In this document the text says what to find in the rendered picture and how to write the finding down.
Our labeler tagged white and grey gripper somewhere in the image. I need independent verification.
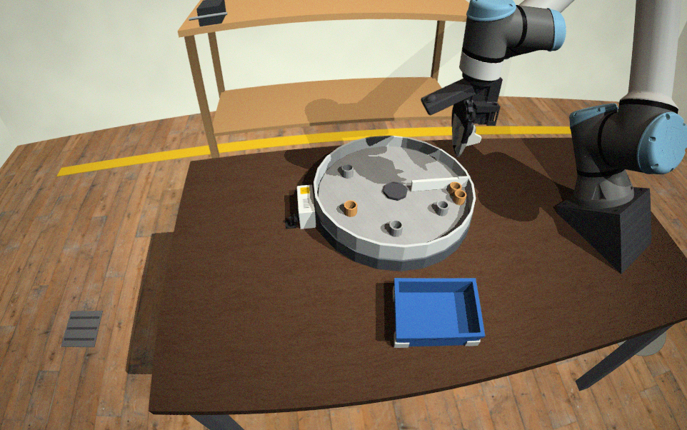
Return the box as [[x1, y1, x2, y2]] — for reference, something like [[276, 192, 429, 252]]
[[451, 73, 503, 157]]

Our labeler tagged bronze bushing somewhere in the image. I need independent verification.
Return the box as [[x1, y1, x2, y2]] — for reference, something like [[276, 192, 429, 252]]
[[448, 182, 461, 196], [344, 200, 357, 217], [453, 190, 466, 205]]

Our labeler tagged grey metal ring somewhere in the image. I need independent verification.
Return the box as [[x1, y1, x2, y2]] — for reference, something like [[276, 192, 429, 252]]
[[388, 220, 403, 237], [341, 164, 353, 179], [436, 200, 449, 216]]

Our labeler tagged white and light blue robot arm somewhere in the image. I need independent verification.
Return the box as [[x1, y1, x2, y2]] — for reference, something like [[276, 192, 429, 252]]
[[421, 0, 687, 209]]

